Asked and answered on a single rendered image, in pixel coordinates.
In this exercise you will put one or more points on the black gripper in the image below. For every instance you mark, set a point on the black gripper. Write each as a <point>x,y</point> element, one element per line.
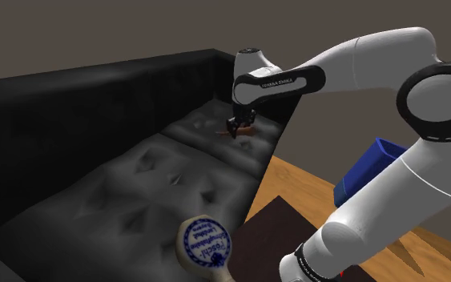
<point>244,114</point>

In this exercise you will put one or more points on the brown flat stick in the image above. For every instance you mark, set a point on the brown flat stick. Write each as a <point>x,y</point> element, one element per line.
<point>244,132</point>

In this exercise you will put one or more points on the cream paddle with blue print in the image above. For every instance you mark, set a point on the cream paddle with blue print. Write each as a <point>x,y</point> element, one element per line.
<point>204,246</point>

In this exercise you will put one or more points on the blue open bin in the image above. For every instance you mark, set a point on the blue open bin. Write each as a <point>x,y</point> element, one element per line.
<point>362,172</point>

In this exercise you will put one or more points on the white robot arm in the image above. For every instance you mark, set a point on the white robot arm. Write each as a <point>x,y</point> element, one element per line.
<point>377,58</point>

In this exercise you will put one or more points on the black tufted sofa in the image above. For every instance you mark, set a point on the black tufted sofa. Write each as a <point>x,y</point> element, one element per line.
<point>104,156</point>

